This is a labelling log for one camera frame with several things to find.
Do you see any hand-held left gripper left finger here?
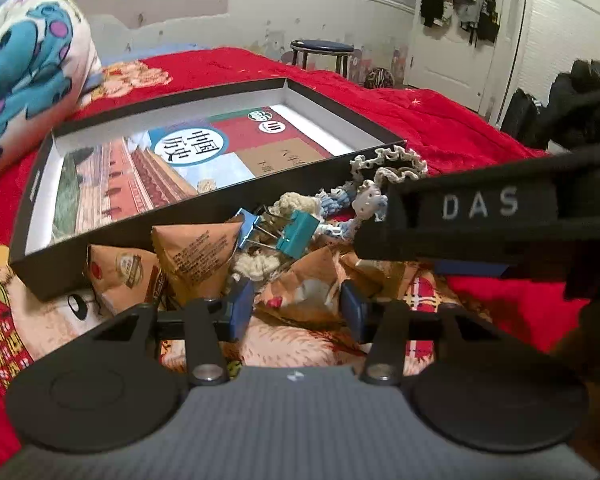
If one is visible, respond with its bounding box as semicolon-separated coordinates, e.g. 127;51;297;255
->
92;280;256;387

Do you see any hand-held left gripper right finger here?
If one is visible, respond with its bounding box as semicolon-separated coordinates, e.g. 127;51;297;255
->
340;280;501;387

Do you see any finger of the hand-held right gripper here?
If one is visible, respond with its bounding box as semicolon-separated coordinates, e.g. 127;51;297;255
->
354;216;512;279

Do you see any orange-brown snack packet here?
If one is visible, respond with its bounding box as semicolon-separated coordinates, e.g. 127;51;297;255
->
255;247;343;328
340;250;421;301
86;244;167;306
151;220;244;306

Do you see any cream ruffled crochet scrunchie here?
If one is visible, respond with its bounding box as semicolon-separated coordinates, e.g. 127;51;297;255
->
350;145;428;186

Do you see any black cardboard box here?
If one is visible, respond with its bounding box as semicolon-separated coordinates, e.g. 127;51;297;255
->
8;76;407;302

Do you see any blue binder clip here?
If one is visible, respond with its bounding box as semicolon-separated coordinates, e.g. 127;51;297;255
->
225;210;276;251

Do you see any teal binder clip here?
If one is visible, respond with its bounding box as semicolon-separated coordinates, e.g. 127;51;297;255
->
252;209;321;261

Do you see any red printed blanket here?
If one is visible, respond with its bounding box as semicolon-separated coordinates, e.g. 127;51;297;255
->
0;47;596;471

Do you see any black bag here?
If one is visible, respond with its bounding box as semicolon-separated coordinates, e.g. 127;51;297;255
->
504;89;540;137

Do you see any white-blue crochet piece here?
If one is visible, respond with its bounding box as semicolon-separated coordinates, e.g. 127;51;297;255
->
352;180;388;223

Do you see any blue-white crochet scrunchie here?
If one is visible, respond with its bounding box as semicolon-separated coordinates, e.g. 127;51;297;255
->
315;187;361;238

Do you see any dark cloth pile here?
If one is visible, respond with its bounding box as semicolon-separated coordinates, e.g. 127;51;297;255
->
544;58;600;152

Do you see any zebra patterned ball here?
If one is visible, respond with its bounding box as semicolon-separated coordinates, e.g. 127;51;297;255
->
364;66;395;89

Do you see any black patterned hanging garment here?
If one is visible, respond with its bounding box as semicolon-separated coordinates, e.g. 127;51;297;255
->
475;0;502;44

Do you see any white louvered closet door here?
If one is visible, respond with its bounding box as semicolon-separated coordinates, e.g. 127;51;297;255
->
500;0;600;131

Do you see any round dark stool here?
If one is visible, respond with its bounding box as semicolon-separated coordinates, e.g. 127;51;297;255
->
290;39;356;80

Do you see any blue bed sheet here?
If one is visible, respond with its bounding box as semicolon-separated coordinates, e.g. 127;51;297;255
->
100;41;211;66

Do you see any blue monster print blanket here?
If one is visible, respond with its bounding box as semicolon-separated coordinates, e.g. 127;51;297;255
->
0;0;103;191

